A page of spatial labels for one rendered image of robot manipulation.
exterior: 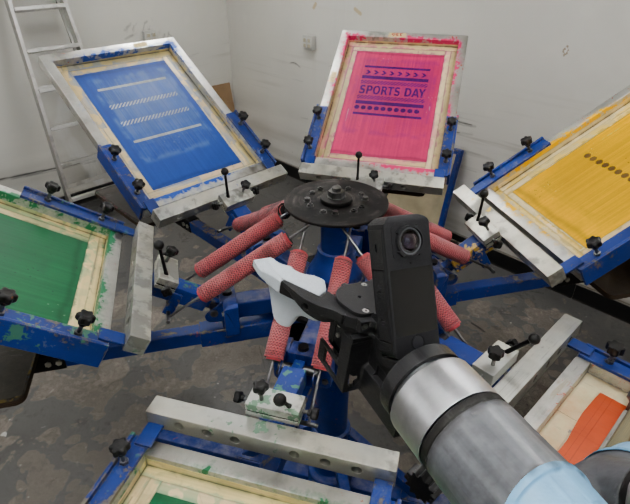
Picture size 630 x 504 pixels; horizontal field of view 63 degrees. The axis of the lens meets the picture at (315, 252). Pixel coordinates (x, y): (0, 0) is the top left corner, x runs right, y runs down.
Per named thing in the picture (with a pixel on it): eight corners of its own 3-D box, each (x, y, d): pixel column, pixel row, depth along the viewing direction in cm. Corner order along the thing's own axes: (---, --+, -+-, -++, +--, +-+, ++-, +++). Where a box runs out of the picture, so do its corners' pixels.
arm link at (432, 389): (432, 405, 34) (522, 378, 37) (394, 360, 37) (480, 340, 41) (408, 481, 37) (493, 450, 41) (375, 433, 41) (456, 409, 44)
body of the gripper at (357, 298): (311, 352, 50) (374, 447, 41) (322, 278, 46) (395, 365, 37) (377, 338, 54) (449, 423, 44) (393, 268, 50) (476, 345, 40)
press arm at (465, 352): (506, 382, 130) (510, 368, 128) (494, 395, 127) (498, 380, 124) (448, 348, 141) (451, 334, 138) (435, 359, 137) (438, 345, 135)
